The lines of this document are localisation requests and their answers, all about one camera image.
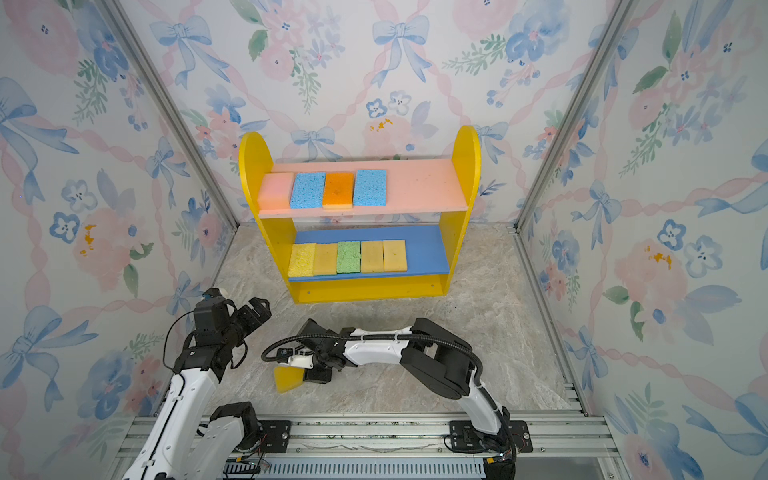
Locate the thick yellow sponge front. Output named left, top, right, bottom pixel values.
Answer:
left=273, top=366, right=305, bottom=394

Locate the bright yellow cellulose sponge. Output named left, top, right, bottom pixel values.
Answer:
left=287, top=243, right=316, bottom=278

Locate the yellow sponge with green back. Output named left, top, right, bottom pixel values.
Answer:
left=313, top=243, right=338, bottom=276

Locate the pale yellow sponge underneath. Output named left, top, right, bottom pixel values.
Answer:
left=360, top=240, right=384, bottom=274

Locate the pink orange sponge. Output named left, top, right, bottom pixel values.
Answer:
left=257, top=172, right=295, bottom=211

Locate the small yellow sponge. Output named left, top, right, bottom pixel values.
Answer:
left=382, top=240, right=408, bottom=273

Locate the yellow pink blue toy shelf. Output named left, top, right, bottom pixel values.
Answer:
left=239, top=126, right=482, bottom=304

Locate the blue sponge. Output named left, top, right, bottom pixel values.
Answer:
left=290, top=172, right=326, bottom=210
left=353, top=170, right=387, bottom=207

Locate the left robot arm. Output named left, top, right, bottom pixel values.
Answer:
left=123, top=288, right=271, bottom=479

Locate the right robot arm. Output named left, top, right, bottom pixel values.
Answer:
left=281, top=318, right=512, bottom=452

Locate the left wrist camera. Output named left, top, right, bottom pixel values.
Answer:
left=200, top=287, right=228, bottom=305

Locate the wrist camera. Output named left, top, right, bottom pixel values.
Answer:
left=277, top=350, right=314, bottom=370
left=200, top=287, right=228, bottom=305

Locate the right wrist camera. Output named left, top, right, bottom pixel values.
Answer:
left=277, top=350, right=314, bottom=370

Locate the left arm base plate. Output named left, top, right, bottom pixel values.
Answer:
left=205, top=418, right=293, bottom=454

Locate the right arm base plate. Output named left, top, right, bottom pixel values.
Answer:
left=444, top=420, right=534, bottom=454

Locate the aluminium mounting rail frame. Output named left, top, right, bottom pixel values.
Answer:
left=104, top=410, right=631, bottom=480

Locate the left corner aluminium post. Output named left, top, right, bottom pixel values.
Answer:
left=95, top=0, right=240, bottom=230

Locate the corner aluminium post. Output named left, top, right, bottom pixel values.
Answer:
left=95, top=0, right=240, bottom=230
left=514, top=0, right=636, bottom=235

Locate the right corner aluminium post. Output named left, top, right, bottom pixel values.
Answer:
left=514, top=0, right=636, bottom=235

